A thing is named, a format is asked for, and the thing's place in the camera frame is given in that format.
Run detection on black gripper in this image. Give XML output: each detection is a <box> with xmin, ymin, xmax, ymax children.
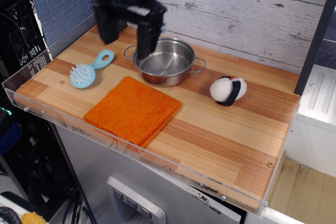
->
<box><xmin>93</xmin><ymin>0</ymin><xmax>166</xmax><ymax>59</ymax></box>

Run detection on orange towel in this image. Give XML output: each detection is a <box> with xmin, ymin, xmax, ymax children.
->
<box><xmin>84</xmin><ymin>77</ymin><xmax>182</xmax><ymax>147</ymax></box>

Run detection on stainless steel pot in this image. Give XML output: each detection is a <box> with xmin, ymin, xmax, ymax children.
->
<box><xmin>123</xmin><ymin>38</ymin><xmax>207</xmax><ymax>87</ymax></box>

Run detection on light blue hair brush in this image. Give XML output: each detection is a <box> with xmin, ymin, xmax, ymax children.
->
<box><xmin>69</xmin><ymin>50</ymin><xmax>114</xmax><ymax>89</ymax></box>

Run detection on black plastic crate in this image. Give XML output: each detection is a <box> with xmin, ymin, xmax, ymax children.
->
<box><xmin>1</xmin><ymin>0</ymin><xmax>47</xmax><ymax>78</ymax></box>

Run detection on white plush sushi toy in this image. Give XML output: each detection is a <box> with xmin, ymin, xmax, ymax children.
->
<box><xmin>209</xmin><ymin>76</ymin><xmax>247</xmax><ymax>106</ymax></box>

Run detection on silver toy fridge cabinet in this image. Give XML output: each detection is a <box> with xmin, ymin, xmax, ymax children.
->
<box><xmin>56</xmin><ymin>126</ymin><xmax>246</xmax><ymax>223</ymax></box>

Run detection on white toy sink counter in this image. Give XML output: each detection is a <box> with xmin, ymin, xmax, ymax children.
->
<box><xmin>284</xmin><ymin>65</ymin><xmax>335</xmax><ymax>177</ymax></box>

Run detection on clear acrylic table guard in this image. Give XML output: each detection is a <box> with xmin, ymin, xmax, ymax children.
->
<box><xmin>1</xmin><ymin>48</ymin><xmax>301</xmax><ymax>219</ymax></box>

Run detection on dark grey left post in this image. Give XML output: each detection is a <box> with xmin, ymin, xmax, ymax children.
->
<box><xmin>118</xmin><ymin>19</ymin><xmax>128</xmax><ymax>33</ymax></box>

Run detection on dark grey post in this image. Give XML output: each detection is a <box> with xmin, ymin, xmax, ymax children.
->
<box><xmin>118</xmin><ymin>19</ymin><xmax>128</xmax><ymax>33</ymax></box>
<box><xmin>294</xmin><ymin>0</ymin><xmax>335</xmax><ymax>95</ymax></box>

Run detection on dark grey right post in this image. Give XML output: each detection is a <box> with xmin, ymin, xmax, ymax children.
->
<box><xmin>294</xmin><ymin>0</ymin><xmax>335</xmax><ymax>95</ymax></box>

